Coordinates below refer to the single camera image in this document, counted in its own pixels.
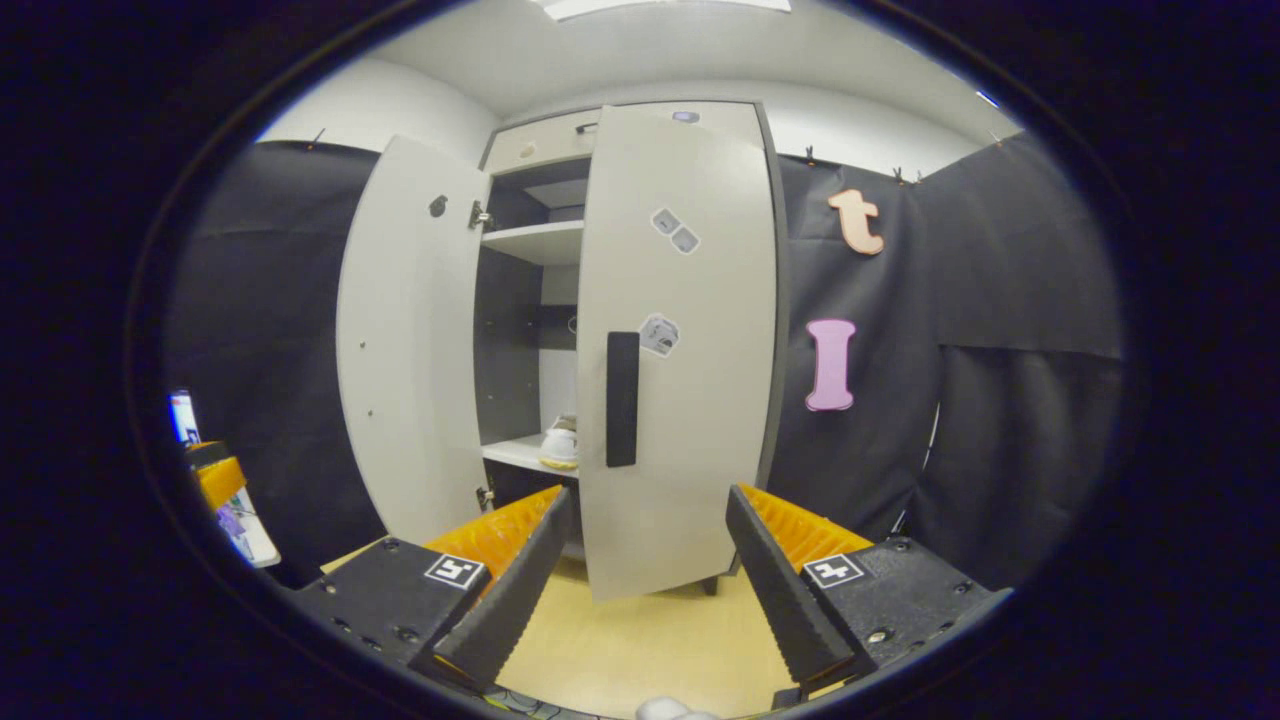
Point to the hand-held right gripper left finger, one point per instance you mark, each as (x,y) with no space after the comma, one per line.
(510,600)

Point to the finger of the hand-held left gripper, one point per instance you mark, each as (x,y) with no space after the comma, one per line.
(222,482)

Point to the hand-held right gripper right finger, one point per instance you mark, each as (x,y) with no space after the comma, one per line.
(780,600)

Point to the white canvas shoe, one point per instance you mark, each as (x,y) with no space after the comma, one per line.
(560,443)

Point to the white grey shoe cabinet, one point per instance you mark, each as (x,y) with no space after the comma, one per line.
(690,420)

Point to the white shoe cabinet door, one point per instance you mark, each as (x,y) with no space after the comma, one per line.
(690,420)
(410,350)

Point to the white cabinet drawer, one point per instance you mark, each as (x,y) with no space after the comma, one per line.
(545,140)

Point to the black backdrop cloth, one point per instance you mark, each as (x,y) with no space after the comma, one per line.
(1000,400)

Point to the narrow ceiling light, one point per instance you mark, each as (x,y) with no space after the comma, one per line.
(988,99)

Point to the large ceiling light panel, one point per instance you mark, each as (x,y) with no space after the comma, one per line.
(660,6)

